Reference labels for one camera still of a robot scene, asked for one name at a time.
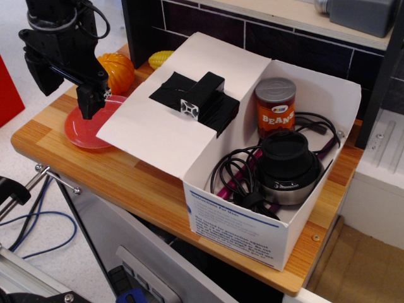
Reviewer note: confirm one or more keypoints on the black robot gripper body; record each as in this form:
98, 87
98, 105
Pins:
65, 39

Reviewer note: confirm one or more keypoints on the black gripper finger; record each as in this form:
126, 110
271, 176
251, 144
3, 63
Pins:
89, 101
47, 80

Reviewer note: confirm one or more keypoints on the white cardboard box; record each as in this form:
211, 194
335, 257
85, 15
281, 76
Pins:
210, 164

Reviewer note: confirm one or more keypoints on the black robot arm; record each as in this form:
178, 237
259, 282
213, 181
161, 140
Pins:
60, 45

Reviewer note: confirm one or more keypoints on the red plastic plate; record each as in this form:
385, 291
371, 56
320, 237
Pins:
82, 132

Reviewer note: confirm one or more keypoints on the orange toy pumpkin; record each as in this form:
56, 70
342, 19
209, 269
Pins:
120, 70

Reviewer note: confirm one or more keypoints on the red box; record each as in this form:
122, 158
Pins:
11, 102

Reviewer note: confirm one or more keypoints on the yellow toy corn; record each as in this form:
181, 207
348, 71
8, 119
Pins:
158, 58

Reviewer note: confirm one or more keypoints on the black taped aluminium profile block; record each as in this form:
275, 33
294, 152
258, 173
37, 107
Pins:
205, 100

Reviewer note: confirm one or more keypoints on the metal clamp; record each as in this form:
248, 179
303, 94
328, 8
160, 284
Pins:
18, 194

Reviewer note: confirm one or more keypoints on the orange beans can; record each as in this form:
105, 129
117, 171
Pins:
275, 103

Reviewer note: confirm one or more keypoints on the black silver 3D mouse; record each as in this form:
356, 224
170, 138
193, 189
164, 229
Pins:
287, 171

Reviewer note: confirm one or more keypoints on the wooden shelf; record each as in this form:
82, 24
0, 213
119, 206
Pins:
299, 17

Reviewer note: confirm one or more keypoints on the grey metal container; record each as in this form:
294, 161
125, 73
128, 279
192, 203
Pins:
373, 17

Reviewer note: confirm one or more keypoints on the aluminium rail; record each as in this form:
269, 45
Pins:
22, 282

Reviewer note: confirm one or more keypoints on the blue black clamp handle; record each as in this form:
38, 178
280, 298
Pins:
121, 285

